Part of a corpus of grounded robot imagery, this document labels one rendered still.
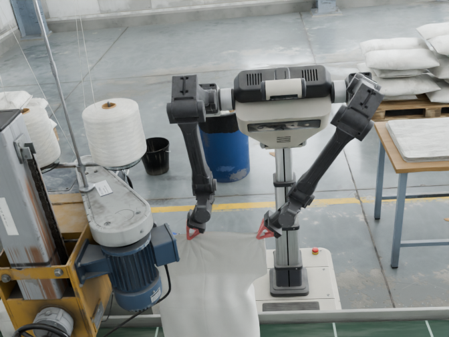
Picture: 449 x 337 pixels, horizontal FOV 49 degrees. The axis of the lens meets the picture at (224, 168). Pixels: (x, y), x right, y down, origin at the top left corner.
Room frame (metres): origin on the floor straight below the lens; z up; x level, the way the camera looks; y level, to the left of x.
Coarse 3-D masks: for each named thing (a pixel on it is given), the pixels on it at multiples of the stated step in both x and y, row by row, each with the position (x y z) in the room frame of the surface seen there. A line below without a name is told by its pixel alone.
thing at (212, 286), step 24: (192, 240) 1.50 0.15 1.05; (216, 240) 1.49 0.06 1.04; (240, 240) 1.47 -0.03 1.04; (264, 240) 1.46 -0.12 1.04; (168, 264) 1.51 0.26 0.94; (192, 264) 1.50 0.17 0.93; (216, 264) 1.50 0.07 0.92; (240, 264) 1.48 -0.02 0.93; (264, 264) 1.46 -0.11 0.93; (168, 288) 1.48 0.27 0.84; (192, 288) 1.47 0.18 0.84; (216, 288) 1.46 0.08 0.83; (240, 288) 1.44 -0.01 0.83; (168, 312) 1.45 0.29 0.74; (192, 312) 1.43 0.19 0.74; (216, 312) 1.42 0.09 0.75; (240, 312) 1.41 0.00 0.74; (168, 336) 1.46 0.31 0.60; (192, 336) 1.43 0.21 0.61; (216, 336) 1.41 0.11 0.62; (240, 336) 1.40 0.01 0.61
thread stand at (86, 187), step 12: (36, 0) 1.35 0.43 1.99; (36, 12) 1.34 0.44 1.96; (48, 48) 1.34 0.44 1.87; (60, 96) 1.34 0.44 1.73; (72, 132) 1.34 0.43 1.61; (48, 168) 1.33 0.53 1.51; (84, 168) 1.34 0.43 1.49; (108, 168) 1.29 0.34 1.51; (120, 168) 1.28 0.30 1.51; (84, 180) 1.34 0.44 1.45; (84, 192) 1.32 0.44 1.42
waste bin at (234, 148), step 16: (208, 128) 3.59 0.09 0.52; (224, 128) 3.56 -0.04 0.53; (208, 144) 3.62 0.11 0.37; (224, 144) 3.57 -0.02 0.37; (240, 144) 3.62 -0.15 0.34; (208, 160) 3.65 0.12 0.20; (224, 160) 3.58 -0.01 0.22; (240, 160) 3.62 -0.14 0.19; (224, 176) 3.59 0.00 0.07; (240, 176) 3.62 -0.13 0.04
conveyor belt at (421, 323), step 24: (0, 336) 1.77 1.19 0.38; (96, 336) 1.70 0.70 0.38; (120, 336) 1.69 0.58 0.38; (144, 336) 1.67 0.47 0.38; (264, 336) 1.59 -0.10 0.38; (288, 336) 1.58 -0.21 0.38; (312, 336) 1.56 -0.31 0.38; (336, 336) 1.55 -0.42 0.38; (360, 336) 1.53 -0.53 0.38; (384, 336) 1.52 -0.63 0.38; (408, 336) 1.50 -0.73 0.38; (432, 336) 1.49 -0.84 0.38
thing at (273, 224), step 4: (280, 208) 1.46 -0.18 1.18; (268, 212) 1.49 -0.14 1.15; (272, 212) 1.50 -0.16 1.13; (276, 212) 1.45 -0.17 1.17; (280, 212) 1.44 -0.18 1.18; (268, 216) 1.47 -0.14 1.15; (272, 216) 1.45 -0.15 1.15; (276, 216) 1.44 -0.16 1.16; (268, 220) 1.44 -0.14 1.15; (272, 220) 1.44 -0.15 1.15; (276, 220) 1.43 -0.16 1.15; (268, 224) 1.42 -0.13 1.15; (272, 224) 1.43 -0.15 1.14; (276, 224) 1.43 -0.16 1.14; (268, 228) 1.41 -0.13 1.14; (272, 228) 1.41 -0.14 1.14; (276, 228) 1.42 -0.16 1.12; (280, 228) 1.43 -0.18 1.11; (276, 232) 1.40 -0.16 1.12; (280, 232) 1.41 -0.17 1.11; (280, 236) 1.40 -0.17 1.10
